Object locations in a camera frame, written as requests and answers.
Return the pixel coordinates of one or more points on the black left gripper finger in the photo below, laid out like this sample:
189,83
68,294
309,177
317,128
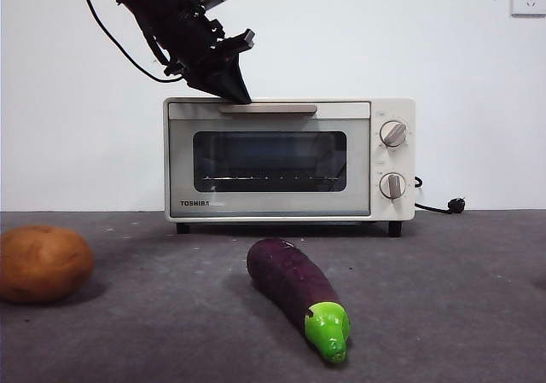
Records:
217,82
238,76

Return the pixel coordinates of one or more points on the purple eggplant with green stem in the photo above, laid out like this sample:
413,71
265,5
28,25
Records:
290,280

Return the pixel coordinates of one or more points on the beige oven knob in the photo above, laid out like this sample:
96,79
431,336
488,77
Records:
392,185
393,134

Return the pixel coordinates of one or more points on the white Toshiba toaster oven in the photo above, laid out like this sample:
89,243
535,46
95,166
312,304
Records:
392,161

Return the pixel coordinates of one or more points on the brown potato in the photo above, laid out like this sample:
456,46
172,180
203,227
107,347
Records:
44,263

